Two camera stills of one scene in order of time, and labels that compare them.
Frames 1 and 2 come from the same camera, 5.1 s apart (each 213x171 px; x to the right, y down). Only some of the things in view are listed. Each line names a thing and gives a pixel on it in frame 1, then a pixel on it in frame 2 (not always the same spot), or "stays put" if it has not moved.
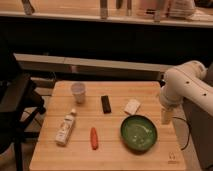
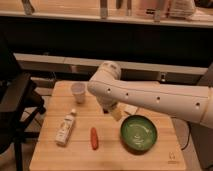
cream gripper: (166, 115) to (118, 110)
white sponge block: (132, 106) stays put
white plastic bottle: (65, 128) stays put
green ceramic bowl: (138, 133) stays put
